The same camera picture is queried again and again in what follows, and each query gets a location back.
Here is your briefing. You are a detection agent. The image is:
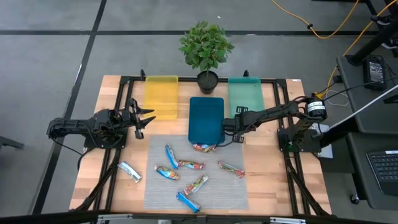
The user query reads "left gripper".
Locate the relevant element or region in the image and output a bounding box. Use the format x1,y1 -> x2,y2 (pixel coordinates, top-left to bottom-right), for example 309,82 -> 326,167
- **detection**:
121,98 -> 157,140

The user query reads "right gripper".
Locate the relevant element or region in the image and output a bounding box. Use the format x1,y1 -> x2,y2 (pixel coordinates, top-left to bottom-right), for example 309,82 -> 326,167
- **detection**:
222,105 -> 252,144

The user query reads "red green granola bar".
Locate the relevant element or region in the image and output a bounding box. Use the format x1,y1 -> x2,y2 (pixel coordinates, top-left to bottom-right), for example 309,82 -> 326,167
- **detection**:
183,174 -> 210,196
217,160 -> 246,179
192,142 -> 218,154
177,159 -> 206,170

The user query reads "silver granola bar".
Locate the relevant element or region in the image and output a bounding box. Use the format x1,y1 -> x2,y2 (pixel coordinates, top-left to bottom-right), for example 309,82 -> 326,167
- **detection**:
118,161 -> 143,184

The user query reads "blue white granola bar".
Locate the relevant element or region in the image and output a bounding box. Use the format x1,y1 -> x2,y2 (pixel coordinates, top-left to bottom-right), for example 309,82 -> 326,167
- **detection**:
164,144 -> 180,170

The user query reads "blue orange granola bar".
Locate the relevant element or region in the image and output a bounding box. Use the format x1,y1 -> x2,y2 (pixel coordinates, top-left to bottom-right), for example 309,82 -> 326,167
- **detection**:
154,164 -> 181,181

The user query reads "bright blue granola bar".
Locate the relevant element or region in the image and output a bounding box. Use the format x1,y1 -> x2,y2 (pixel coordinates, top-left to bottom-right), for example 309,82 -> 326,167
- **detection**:
176,190 -> 201,214

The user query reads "blue plastic bin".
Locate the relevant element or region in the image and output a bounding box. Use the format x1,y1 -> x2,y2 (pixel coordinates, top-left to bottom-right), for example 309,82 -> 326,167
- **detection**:
188,96 -> 226,146

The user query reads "yellow translucent plastic bin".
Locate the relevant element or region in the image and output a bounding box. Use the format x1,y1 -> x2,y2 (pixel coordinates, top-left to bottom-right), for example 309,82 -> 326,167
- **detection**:
142,75 -> 180,121

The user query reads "teal translucent plastic bin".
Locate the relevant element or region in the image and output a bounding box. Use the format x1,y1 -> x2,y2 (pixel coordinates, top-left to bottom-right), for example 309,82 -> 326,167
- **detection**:
228,77 -> 265,119

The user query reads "grey woven mat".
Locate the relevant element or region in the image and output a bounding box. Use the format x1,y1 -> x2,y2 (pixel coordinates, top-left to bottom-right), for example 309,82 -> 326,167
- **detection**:
144,134 -> 249,211

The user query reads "potted green plant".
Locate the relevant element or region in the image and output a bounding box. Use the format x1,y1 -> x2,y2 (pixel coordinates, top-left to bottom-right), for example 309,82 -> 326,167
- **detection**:
178,20 -> 236,95

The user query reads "black slanted beam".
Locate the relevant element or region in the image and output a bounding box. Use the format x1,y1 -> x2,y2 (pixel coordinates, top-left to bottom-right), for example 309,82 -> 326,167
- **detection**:
320,83 -> 398,149

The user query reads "dark grey side table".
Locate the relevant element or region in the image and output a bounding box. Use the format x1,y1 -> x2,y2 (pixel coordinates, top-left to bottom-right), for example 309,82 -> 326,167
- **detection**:
346,132 -> 398,211
336,55 -> 398,135

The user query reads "grey furniture leg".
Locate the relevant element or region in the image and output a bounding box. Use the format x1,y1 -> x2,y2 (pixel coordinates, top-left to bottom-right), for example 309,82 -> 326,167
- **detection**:
0,136 -> 25,151

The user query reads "black crossbar with silver brackets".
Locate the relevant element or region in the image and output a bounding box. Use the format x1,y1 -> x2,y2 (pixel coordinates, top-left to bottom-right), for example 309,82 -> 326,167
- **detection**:
0,210 -> 398,224

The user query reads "black power adapter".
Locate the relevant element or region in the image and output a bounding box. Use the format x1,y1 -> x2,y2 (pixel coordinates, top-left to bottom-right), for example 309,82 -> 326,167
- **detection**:
363,57 -> 388,91

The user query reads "black stand leg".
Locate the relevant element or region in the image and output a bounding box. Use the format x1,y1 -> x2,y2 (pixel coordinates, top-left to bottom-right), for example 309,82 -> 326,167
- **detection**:
346,18 -> 398,67

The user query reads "black laptop keyboard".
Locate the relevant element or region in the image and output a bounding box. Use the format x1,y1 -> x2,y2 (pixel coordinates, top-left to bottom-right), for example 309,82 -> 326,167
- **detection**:
366,150 -> 398,197

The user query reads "person's shoe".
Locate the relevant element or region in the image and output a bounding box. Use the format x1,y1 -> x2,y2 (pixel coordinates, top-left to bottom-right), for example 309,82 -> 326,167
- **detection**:
381,37 -> 398,50

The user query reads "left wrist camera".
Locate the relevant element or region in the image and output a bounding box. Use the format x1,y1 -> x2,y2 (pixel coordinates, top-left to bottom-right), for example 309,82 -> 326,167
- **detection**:
122,109 -> 133,126

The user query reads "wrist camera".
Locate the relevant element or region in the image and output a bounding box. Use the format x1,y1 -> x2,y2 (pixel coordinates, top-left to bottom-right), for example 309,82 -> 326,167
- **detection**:
240,113 -> 259,126
122,109 -> 133,126

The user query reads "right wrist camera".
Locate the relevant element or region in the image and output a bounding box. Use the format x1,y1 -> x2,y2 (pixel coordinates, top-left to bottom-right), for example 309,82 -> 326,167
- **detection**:
240,113 -> 259,126

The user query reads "black aluminium table frame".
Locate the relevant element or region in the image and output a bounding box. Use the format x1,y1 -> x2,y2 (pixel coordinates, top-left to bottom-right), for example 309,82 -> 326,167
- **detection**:
73,68 -> 332,218

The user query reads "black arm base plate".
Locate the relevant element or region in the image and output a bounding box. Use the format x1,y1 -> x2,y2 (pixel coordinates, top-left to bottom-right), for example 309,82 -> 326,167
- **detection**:
83,126 -> 127,149
277,127 -> 322,154

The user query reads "yellow extension cable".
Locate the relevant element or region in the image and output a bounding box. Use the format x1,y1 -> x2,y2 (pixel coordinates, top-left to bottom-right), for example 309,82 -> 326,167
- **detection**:
269,0 -> 361,40
313,0 -> 398,102

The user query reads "white cable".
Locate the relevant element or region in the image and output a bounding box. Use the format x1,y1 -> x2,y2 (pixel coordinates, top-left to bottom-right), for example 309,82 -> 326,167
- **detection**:
325,89 -> 351,107

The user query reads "black cable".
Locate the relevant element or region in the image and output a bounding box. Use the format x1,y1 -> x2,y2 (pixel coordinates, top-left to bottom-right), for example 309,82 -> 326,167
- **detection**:
310,77 -> 398,105

